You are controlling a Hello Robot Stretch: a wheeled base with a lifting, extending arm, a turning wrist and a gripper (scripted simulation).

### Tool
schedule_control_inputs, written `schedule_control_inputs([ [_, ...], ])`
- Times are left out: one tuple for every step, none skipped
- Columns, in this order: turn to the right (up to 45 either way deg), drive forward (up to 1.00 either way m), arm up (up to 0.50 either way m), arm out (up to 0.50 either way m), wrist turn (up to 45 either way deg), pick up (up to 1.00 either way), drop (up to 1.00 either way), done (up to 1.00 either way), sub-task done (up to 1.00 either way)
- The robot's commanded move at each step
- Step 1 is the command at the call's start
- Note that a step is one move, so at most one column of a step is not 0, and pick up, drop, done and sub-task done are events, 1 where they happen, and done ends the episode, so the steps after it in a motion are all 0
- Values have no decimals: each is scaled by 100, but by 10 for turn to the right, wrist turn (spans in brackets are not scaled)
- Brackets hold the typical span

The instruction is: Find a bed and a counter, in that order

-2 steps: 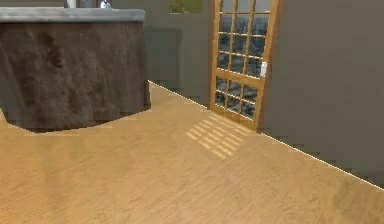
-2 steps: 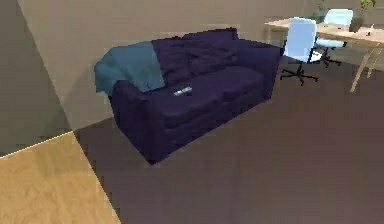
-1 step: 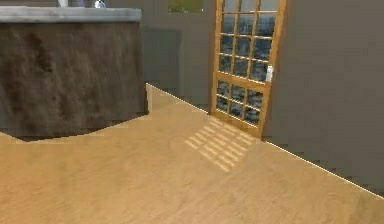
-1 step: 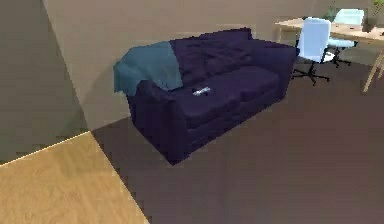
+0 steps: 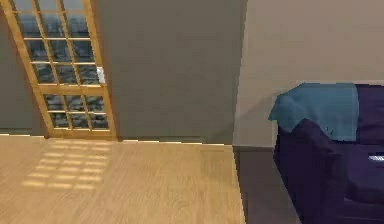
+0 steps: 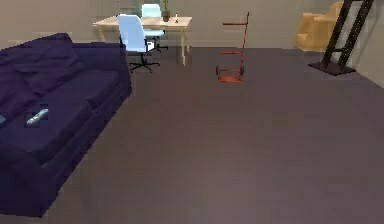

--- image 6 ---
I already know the green potted plant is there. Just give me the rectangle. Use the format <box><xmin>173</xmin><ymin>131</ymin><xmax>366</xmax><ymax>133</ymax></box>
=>
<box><xmin>160</xmin><ymin>0</ymin><xmax>172</xmax><ymax>23</ymax></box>

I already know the white office chair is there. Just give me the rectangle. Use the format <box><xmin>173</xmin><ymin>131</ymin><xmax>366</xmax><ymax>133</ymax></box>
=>
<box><xmin>140</xmin><ymin>3</ymin><xmax>169</xmax><ymax>53</ymax></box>
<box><xmin>116</xmin><ymin>13</ymin><xmax>161</xmax><ymax>74</ymax></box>

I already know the pale wooden table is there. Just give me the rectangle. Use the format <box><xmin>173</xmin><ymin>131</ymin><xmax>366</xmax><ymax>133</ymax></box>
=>
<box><xmin>92</xmin><ymin>15</ymin><xmax>193</xmax><ymax>67</ymax></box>

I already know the black ladder shelf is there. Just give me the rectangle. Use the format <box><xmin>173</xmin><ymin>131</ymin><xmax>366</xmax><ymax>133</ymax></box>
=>
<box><xmin>308</xmin><ymin>0</ymin><xmax>375</xmax><ymax>77</ymax></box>

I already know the red hand truck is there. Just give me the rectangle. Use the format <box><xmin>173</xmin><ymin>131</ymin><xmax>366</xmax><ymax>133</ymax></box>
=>
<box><xmin>215</xmin><ymin>11</ymin><xmax>251</xmax><ymax>83</ymax></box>

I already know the tan armchair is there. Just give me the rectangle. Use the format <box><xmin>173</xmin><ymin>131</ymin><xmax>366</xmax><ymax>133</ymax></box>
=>
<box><xmin>293</xmin><ymin>0</ymin><xmax>345</xmax><ymax>53</ymax></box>

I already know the dark purple sofa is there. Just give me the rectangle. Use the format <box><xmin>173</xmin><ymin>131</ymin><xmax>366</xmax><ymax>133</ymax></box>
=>
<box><xmin>0</xmin><ymin>32</ymin><xmax>133</xmax><ymax>219</ymax></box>

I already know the grey remote control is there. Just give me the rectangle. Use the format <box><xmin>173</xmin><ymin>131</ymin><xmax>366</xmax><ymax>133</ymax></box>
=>
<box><xmin>26</xmin><ymin>108</ymin><xmax>49</xmax><ymax>127</ymax></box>

